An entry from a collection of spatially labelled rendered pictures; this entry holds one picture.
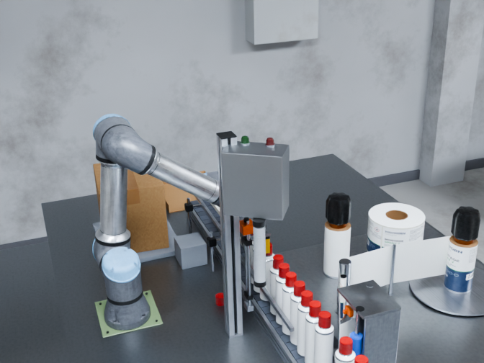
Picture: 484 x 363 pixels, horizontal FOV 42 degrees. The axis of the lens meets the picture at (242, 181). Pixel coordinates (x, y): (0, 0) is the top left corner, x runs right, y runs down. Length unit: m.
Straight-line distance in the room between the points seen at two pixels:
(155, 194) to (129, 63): 1.77
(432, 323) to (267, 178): 0.73
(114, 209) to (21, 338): 0.51
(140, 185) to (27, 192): 1.92
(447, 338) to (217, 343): 0.69
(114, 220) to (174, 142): 2.20
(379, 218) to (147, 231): 0.87
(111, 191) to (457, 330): 1.15
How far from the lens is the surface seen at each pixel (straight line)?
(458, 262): 2.15
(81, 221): 2.82
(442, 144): 5.01
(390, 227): 2.28
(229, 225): 1.83
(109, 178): 2.03
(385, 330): 1.69
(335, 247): 2.17
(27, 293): 2.40
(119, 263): 2.03
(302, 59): 4.39
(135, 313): 2.10
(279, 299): 1.95
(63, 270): 2.49
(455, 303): 2.17
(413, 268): 2.18
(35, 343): 2.15
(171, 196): 2.95
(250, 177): 1.69
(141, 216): 2.41
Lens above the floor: 2.10
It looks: 24 degrees down
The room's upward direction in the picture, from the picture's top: 2 degrees counter-clockwise
